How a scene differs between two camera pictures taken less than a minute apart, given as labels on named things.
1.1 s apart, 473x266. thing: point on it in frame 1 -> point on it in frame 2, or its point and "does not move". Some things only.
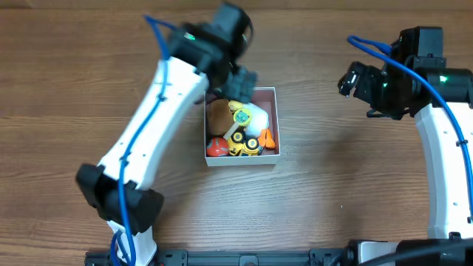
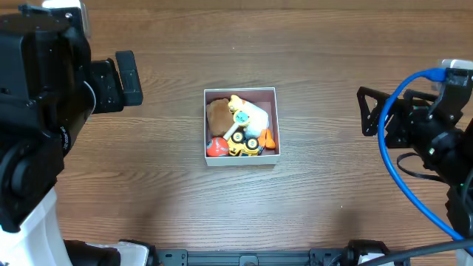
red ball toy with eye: x=217 y=146 does not move
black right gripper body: x=366 y=79 -> x=395 y=120
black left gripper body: x=241 y=86 -> x=105 y=86
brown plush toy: x=219 y=116 does not move
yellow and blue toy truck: x=239 y=144 does not move
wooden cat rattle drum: x=242 y=117 does not move
